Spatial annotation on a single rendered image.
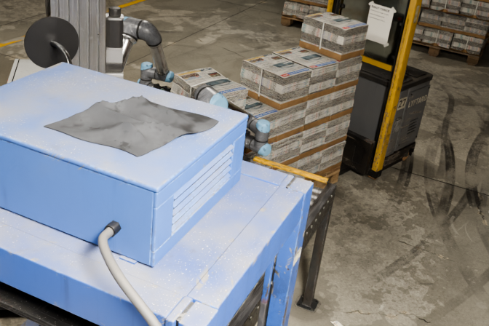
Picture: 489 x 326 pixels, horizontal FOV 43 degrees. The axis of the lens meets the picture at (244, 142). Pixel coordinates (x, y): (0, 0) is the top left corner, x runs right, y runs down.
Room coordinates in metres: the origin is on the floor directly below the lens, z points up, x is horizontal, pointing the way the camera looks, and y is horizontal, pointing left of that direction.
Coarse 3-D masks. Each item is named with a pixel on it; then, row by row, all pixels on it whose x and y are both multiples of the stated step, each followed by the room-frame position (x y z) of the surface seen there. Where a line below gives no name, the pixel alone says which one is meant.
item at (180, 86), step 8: (184, 72) 3.48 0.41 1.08; (192, 72) 3.50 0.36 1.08; (200, 72) 3.53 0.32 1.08; (208, 72) 3.56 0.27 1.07; (216, 72) 3.58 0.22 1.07; (176, 80) 3.42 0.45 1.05; (184, 80) 3.38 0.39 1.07; (192, 80) 3.40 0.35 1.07; (200, 80) 3.43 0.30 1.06; (176, 88) 3.42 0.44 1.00; (184, 88) 3.37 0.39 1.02; (184, 96) 3.36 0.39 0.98
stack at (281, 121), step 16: (256, 112) 3.59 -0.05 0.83; (272, 112) 3.62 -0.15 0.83; (288, 112) 3.74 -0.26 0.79; (304, 112) 3.87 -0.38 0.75; (320, 112) 4.01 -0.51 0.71; (272, 128) 3.62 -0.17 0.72; (288, 128) 3.75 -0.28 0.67; (304, 128) 3.89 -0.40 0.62; (320, 128) 4.03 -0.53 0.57; (272, 144) 3.64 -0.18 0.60; (288, 144) 3.76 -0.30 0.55; (304, 144) 3.91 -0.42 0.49; (320, 144) 4.06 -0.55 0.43; (272, 160) 3.67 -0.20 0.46; (304, 160) 3.94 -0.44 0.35; (320, 160) 4.09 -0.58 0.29
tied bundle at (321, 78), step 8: (280, 56) 4.08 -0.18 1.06; (336, 64) 4.07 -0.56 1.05; (312, 72) 3.88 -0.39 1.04; (320, 72) 3.95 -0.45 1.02; (328, 72) 4.03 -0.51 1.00; (336, 72) 4.09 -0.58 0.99; (312, 80) 3.90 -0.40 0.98; (320, 80) 3.97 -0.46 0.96; (328, 80) 4.02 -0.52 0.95; (312, 88) 3.90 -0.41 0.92; (320, 88) 3.96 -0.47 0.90; (328, 88) 4.04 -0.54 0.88
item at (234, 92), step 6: (216, 84) 3.40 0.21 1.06; (222, 84) 3.41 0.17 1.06; (228, 84) 3.42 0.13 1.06; (234, 84) 3.43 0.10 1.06; (240, 84) 3.44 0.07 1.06; (222, 90) 3.31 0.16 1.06; (228, 90) 3.32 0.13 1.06; (234, 90) 3.34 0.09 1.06; (240, 90) 3.36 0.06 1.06; (246, 90) 3.39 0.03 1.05; (228, 96) 3.29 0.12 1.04; (234, 96) 3.32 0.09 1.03; (240, 96) 3.36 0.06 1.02; (246, 96) 3.39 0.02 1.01; (234, 102) 3.33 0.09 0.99; (240, 102) 3.37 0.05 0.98
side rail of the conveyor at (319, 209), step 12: (324, 192) 2.74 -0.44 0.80; (312, 204) 2.61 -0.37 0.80; (324, 204) 2.63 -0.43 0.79; (312, 216) 2.50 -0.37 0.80; (324, 216) 2.68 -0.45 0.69; (312, 228) 2.49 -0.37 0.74; (264, 276) 2.01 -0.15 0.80; (252, 300) 1.86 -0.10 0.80; (240, 312) 1.78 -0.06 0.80; (252, 312) 1.80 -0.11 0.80; (228, 324) 1.71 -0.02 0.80; (240, 324) 1.72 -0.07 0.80; (252, 324) 1.82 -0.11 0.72
